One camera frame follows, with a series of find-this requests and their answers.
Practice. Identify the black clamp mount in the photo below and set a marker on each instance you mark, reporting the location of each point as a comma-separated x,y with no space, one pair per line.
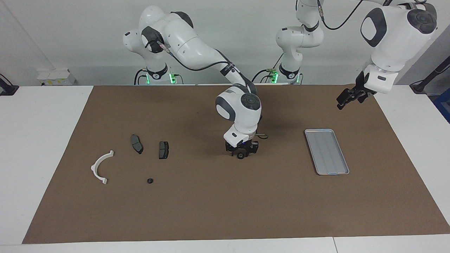
7,88

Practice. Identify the brown table mat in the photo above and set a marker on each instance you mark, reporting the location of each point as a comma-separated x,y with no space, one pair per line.
211,203

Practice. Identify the elongated dark brake pad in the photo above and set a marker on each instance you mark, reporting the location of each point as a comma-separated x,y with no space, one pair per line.
137,144

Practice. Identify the rectangular dark brake pad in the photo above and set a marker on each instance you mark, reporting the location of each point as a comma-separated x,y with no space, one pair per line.
163,150

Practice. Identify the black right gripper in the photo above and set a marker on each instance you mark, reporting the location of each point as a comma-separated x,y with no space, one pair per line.
242,146

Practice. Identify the white power strip box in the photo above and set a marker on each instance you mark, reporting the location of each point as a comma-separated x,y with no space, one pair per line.
56,76

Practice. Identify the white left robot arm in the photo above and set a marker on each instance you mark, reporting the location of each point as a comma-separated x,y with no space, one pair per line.
393,35

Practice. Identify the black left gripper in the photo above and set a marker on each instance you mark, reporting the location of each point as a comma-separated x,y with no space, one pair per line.
361,90

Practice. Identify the silver metal tray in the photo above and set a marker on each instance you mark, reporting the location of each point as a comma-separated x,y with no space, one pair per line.
327,151

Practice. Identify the blue crate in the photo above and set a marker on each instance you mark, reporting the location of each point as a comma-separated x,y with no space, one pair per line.
443,105

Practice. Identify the black angled stand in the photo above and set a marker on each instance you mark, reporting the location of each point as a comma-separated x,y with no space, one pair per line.
427,79

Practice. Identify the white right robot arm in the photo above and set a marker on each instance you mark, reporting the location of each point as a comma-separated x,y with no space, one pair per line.
197,49

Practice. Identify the white semicircular clamp bracket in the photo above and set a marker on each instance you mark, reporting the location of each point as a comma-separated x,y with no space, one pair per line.
94,168

